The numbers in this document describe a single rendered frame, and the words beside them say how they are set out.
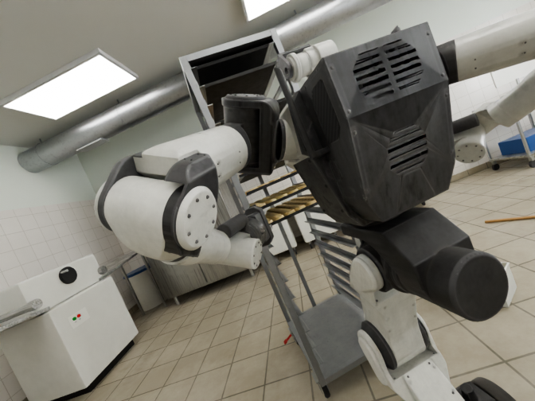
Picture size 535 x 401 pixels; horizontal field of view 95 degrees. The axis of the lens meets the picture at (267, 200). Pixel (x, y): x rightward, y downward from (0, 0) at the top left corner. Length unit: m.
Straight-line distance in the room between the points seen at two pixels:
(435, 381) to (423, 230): 0.52
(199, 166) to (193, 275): 3.53
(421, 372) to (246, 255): 0.65
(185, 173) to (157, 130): 4.54
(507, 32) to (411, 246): 0.45
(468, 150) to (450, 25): 4.62
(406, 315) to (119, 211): 0.75
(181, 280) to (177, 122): 2.61
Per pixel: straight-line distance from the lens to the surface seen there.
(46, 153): 4.55
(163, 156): 0.33
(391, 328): 0.83
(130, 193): 0.32
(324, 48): 0.67
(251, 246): 0.51
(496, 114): 0.81
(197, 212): 0.29
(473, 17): 5.57
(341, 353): 1.60
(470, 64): 0.72
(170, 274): 3.94
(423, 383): 0.96
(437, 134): 0.53
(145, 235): 0.32
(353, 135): 0.42
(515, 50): 0.72
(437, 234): 0.56
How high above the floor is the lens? 1.14
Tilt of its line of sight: 4 degrees down
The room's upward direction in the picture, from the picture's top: 23 degrees counter-clockwise
